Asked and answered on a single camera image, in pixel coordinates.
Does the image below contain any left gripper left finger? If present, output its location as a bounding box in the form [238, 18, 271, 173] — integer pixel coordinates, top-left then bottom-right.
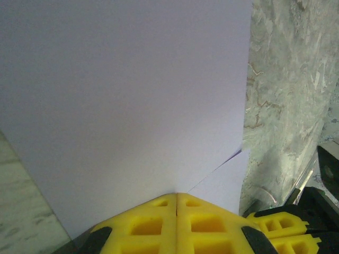
[70, 193, 177, 254]

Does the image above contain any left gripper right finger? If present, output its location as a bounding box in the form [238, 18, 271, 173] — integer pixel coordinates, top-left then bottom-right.
[176, 192, 278, 254]

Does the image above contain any lilac paper sheet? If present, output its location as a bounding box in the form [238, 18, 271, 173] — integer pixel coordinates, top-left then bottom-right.
[0, 0, 252, 240]

